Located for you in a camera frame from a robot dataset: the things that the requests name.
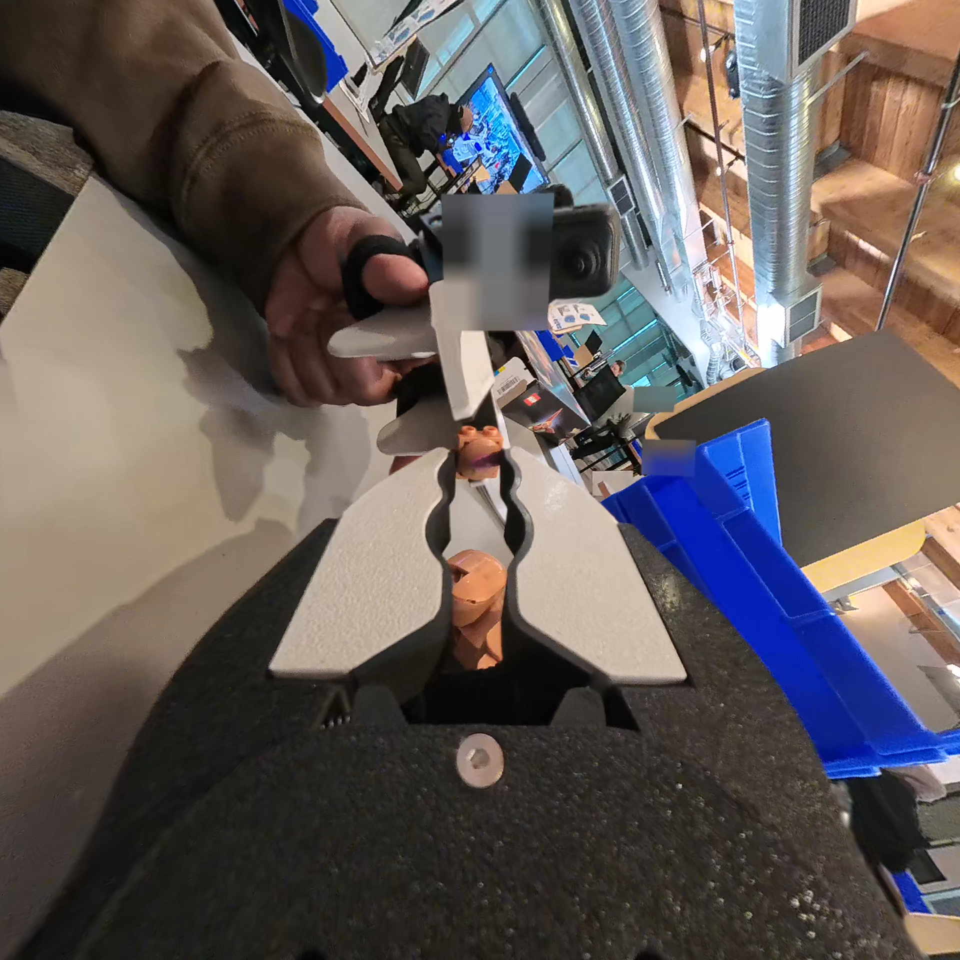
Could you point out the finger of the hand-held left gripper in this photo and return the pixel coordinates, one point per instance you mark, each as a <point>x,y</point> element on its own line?
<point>420,428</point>
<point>435,345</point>

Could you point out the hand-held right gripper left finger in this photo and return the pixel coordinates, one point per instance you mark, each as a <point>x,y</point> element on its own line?
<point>360,593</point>

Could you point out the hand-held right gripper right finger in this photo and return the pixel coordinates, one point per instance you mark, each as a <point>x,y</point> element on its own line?
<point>593,585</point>

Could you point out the small orange brick assembly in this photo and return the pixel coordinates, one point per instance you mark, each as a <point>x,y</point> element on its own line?
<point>479,450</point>

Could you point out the tan brown brick toy figure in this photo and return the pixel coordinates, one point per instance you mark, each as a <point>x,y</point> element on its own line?
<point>477,608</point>

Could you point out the person's left forearm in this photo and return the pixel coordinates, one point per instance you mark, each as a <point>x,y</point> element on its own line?
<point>165,120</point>

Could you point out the grey desk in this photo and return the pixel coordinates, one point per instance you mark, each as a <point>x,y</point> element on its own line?
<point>120,450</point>

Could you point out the person's left hand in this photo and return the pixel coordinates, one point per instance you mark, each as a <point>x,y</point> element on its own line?
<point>315,315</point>

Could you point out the colourful printed toy box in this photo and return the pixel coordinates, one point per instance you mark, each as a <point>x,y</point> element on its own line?
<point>525,398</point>

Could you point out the black computer monitor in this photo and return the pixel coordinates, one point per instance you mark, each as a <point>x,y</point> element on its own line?
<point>488,128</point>

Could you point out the black board with wooden edge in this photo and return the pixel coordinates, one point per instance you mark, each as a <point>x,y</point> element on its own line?
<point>840,435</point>

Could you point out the blue plastic crate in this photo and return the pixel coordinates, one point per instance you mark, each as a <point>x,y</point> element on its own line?
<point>315,45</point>

